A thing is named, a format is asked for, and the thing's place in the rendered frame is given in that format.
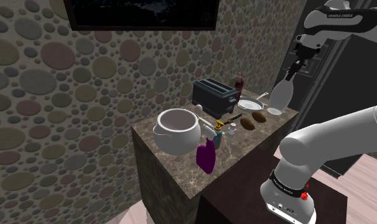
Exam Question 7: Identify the clear glass bottle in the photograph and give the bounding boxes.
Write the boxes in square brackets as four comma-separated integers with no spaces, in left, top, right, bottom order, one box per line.
[266,71,296,116]

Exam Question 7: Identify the black refrigerator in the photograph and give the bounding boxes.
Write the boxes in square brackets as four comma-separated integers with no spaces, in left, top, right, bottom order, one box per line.
[273,0,377,178]

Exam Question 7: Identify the dark red bottle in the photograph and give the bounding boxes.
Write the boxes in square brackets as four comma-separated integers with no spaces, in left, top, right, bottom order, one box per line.
[232,71,245,104]

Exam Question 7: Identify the white frying pan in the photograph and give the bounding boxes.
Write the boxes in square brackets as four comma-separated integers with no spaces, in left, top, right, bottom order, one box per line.
[236,92,270,113]

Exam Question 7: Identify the brown potato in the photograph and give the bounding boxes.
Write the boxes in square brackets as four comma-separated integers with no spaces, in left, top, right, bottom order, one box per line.
[251,110,268,124]
[240,116,256,131]

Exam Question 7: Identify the black toaster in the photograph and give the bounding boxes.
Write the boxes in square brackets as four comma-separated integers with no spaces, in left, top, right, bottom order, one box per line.
[192,78,240,120]

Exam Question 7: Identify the teal soap dispenser yellow pump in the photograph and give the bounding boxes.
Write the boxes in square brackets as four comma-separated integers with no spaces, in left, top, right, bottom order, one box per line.
[214,120,227,150]

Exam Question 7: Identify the purple spray bottle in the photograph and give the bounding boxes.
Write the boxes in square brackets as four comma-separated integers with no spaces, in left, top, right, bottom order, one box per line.
[195,123,219,176]

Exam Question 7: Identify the white round pot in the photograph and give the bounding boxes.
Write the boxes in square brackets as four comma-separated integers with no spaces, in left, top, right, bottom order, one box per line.
[153,107,202,156]

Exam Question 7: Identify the black brush yellow handle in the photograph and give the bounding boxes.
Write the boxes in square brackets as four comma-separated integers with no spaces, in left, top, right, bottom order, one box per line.
[223,113,243,126]

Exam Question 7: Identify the dark framed wall picture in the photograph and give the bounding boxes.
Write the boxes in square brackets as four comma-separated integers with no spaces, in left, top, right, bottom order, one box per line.
[63,0,221,31]

